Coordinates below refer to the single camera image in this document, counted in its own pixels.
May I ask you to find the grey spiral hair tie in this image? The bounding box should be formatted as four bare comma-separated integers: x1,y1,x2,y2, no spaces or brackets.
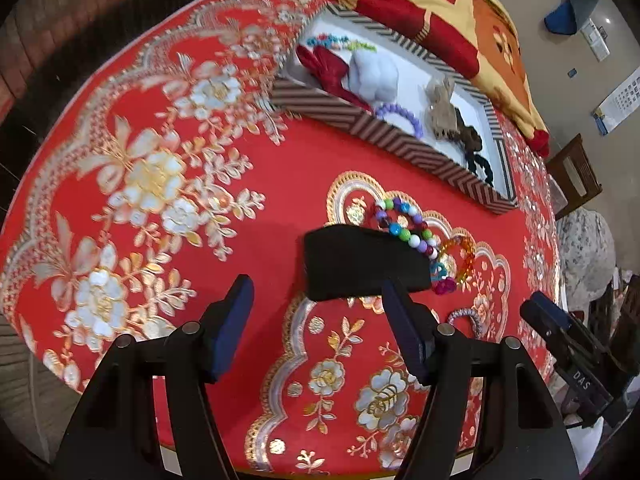
446,308,489,340

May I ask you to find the beige bow hair clip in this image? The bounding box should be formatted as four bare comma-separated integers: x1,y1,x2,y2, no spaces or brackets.
425,77,464,139

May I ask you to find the brown scrunchie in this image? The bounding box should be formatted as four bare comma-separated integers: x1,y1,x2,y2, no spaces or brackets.
450,122,484,154

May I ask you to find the purple bead bracelet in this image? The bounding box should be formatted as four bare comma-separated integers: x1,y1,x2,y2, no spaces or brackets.
375,102,424,140

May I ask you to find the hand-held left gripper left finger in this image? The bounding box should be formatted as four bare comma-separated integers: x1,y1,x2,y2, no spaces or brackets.
57,274,256,480

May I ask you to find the red and yellow printed blanket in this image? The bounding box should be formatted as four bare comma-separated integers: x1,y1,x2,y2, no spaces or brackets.
285,0,551,158

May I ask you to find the colourful snowflake piece bracelet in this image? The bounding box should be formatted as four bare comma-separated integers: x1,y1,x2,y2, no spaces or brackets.
305,33,377,54

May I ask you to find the multicoloured bead bracelet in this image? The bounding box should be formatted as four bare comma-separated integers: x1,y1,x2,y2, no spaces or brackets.
372,197,442,261

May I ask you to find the turquoise and magenta bracelet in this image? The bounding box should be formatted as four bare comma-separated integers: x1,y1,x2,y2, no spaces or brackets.
428,260,459,296

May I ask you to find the white fluffy scrunchie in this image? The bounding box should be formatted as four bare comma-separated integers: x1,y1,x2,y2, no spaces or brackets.
348,50,397,109

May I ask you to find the orange bead bracelet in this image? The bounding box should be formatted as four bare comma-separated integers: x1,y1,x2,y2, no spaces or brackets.
439,237,477,286

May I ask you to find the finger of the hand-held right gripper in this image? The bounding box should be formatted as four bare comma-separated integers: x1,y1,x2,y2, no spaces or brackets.
519,290,592,356

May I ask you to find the blue and grey bag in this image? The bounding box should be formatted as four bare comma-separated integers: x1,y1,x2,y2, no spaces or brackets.
544,0,604,36

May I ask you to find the black scrunchie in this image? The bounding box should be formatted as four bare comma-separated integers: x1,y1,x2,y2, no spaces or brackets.
467,152,496,184

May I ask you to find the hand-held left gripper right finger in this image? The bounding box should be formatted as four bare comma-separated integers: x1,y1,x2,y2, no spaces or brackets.
381,277,583,480

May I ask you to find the wooden chair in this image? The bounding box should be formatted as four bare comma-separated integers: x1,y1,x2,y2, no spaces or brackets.
545,133,604,221

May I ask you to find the red bow hair clip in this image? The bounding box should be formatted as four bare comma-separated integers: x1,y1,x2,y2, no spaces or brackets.
296,44,374,112

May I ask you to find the black foam block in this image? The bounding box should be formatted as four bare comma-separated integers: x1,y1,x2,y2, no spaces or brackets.
304,226,432,304

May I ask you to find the grey speckled cloth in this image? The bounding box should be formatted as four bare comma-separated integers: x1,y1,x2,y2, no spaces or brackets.
557,210,617,312

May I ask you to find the striped shallow cardboard box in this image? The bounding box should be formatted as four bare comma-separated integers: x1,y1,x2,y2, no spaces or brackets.
270,2,519,216

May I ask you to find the wall calendar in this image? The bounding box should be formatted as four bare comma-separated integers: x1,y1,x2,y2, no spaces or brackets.
592,67,640,136

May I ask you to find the white wall paper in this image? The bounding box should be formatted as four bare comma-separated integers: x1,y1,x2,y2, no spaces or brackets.
580,19,611,64

